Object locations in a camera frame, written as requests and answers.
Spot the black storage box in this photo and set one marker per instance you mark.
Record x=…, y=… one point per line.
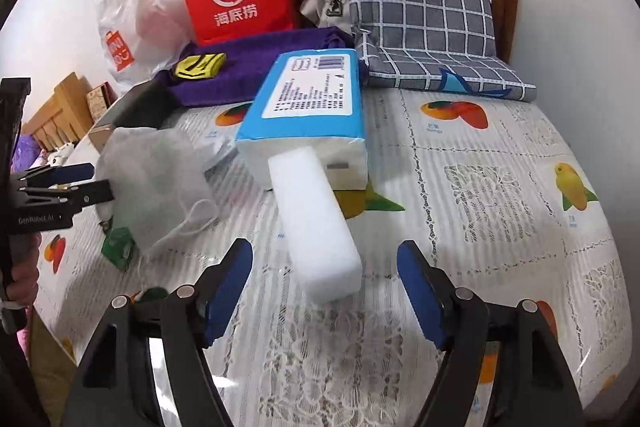
x=145, y=102

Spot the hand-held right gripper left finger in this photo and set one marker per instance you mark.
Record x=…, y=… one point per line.
x=230, y=292

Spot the grey checked folded sheet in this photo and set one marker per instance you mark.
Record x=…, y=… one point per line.
x=450, y=69

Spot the green packet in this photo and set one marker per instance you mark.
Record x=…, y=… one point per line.
x=117, y=249

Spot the white mesh bag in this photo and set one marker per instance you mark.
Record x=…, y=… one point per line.
x=145, y=177

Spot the fruit printed bed sheet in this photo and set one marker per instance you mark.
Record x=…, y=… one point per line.
x=450, y=207

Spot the purple towel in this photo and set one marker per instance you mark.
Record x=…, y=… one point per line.
x=250, y=62

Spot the blue tissue pack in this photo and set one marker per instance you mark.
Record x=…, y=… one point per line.
x=310, y=107

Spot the wooden bedside furniture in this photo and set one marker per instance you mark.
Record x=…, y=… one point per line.
x=65, y=107

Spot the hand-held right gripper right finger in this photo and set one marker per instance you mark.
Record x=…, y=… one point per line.
x=420, y=292

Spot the clear plastic packet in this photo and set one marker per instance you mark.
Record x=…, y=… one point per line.
x=315, y=227

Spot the patterned box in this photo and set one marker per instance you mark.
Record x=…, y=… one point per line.
x=97, y=99

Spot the cardboard box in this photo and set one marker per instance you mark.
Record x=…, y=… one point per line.
x=100, y=137

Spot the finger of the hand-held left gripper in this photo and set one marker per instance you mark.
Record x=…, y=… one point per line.
x=95, y=194
x=75, y=172

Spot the yellow and white object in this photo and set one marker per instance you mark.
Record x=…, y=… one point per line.
x=200, y=67

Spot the white plastic bag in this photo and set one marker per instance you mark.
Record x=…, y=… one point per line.
x=125, y=17

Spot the person's left hand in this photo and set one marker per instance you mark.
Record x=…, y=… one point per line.
x=24, y=274

